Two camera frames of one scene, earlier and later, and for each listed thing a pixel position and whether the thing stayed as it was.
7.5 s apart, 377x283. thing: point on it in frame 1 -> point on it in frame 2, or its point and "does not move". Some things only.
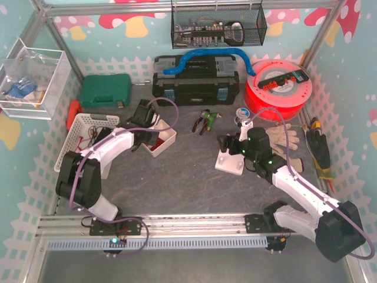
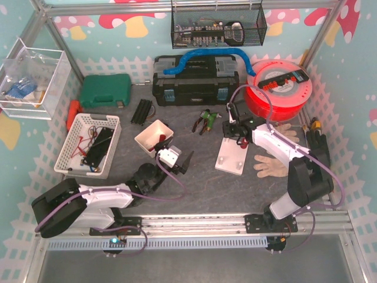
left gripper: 144,137 -> 175,164
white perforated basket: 80,132 does not move
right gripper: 230,143 -> 231,130
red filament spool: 278,84 does not move
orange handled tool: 74,109 does not move
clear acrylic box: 32,80 does not move
